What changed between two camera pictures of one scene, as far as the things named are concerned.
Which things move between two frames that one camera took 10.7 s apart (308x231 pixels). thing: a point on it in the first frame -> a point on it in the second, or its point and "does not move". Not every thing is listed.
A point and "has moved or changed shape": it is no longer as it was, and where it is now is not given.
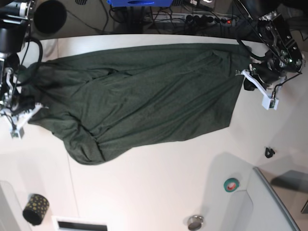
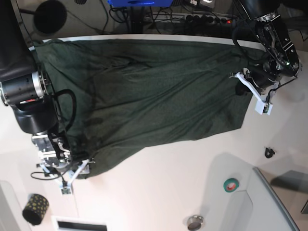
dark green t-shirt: [106, 100] has moved or changed shape
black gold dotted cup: [35, 209] does not move
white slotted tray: [69, 223] does not move
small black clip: [269, 152] does not move
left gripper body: [21, 102] -> [65, 165]
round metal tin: [195, 223] does not move
